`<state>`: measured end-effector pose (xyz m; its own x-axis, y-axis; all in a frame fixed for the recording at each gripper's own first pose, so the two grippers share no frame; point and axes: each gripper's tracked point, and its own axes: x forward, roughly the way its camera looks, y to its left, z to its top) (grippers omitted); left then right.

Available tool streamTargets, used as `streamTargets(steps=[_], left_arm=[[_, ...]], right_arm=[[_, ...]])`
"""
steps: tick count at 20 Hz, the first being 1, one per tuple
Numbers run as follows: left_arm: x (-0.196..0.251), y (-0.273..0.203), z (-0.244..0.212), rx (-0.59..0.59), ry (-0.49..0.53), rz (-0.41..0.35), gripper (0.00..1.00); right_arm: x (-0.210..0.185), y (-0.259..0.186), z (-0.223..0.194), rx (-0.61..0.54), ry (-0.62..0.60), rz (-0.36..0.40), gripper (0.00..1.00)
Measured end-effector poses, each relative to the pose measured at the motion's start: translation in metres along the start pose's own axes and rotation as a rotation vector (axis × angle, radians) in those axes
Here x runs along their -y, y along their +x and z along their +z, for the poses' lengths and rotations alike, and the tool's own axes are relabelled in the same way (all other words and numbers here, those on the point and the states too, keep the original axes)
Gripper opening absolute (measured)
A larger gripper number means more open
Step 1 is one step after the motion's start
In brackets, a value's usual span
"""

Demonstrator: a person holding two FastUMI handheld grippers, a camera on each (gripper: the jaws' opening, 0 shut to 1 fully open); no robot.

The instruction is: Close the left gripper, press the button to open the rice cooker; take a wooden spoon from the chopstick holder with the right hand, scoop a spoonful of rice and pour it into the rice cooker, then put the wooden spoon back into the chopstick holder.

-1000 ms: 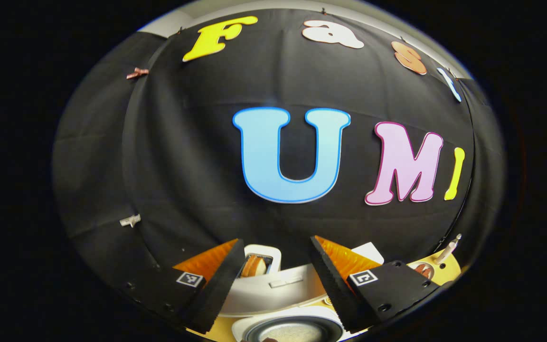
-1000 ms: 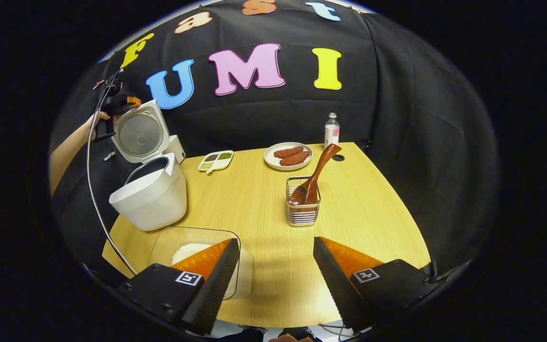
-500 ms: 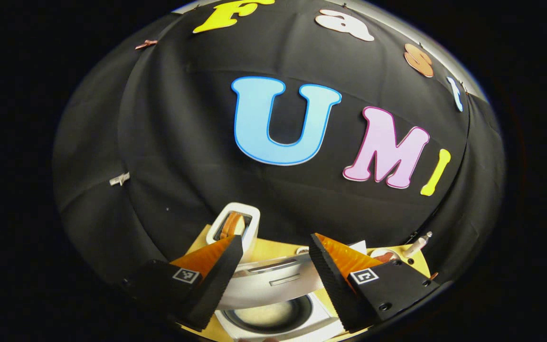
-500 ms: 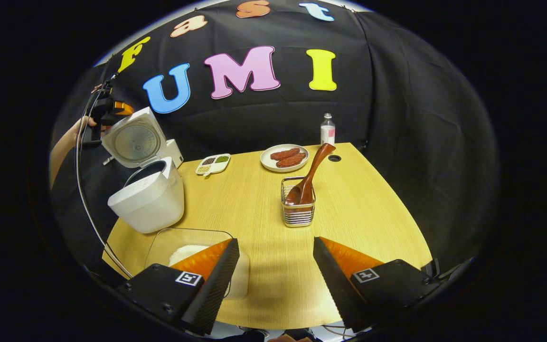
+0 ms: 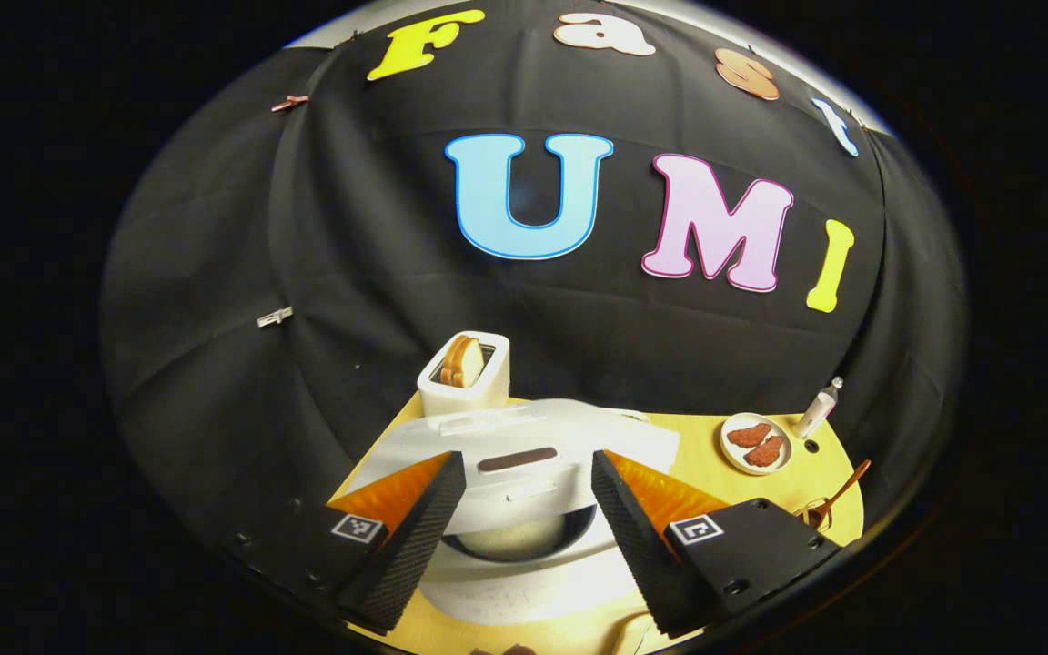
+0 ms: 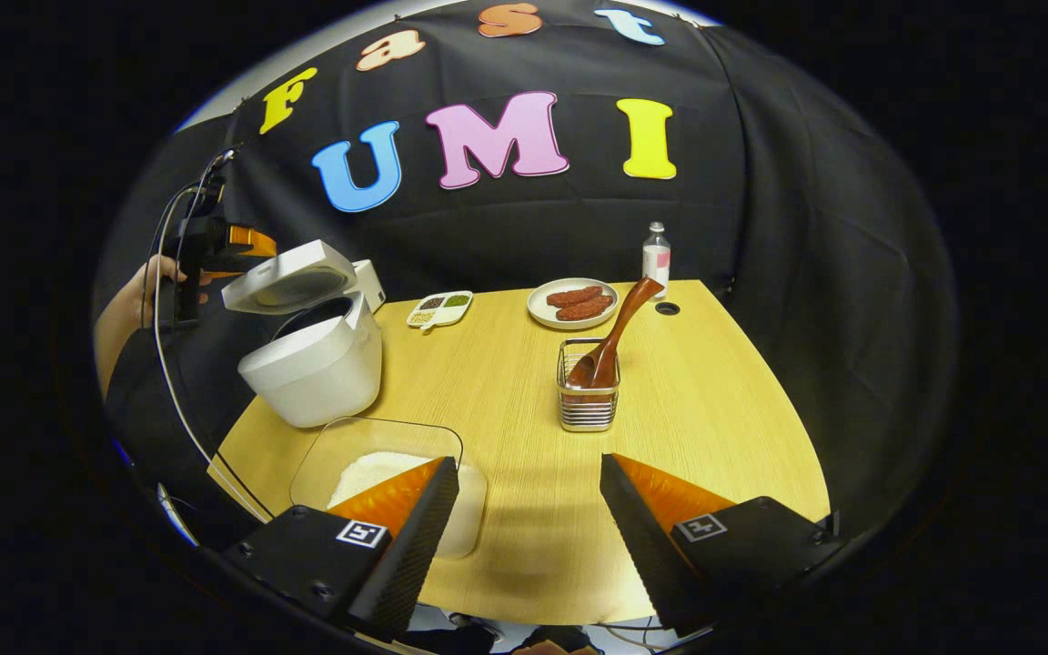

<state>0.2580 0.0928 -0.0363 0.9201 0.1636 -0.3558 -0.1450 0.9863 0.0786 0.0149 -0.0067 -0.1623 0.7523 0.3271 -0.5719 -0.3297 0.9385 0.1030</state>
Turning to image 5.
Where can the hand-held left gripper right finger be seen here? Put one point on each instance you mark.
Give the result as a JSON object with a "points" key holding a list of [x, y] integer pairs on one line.
{"points": [[633, 537]]}

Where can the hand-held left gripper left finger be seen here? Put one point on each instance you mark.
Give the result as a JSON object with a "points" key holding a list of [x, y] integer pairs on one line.
{"points": [[410, 546]]}

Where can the clear tray of rice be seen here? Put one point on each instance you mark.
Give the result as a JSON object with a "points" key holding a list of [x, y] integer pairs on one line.
{"points": [[638, 637]]}

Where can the white rice cooker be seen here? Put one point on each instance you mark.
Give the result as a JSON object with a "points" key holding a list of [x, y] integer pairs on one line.
{"points": [[524, 428]]}

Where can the brown wooden spoon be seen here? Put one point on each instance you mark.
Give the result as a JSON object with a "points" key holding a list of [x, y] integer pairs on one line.
{"points": [[842, 491]]}

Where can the white oval plate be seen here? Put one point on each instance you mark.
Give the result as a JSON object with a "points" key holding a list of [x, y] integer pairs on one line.
{"points": [[731, 455]]}

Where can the red meat piece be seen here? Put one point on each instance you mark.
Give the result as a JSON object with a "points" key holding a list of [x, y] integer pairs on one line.
{"points": [[765, 451], [750, 435]]}

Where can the white toaster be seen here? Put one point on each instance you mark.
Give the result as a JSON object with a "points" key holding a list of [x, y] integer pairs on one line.
{"points": [[492, 387]]}

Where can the brown bread slice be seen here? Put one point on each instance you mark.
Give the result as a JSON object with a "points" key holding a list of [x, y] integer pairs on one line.
{"points": [[462, 362]]}

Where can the small clear bottle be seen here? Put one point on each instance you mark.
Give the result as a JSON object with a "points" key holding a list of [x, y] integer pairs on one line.
{"points": [[817, 411]]}

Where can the silver metal clip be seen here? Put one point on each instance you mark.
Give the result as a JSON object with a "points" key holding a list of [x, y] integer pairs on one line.
{"points": [[274, 317]]}

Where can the black backdrop cloth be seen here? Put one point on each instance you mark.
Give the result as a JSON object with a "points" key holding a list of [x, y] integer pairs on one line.
{"points": [[351, 255]]}

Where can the copper clip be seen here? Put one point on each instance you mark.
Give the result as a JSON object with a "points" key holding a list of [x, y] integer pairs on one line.
{"points": [[290, 103]]}

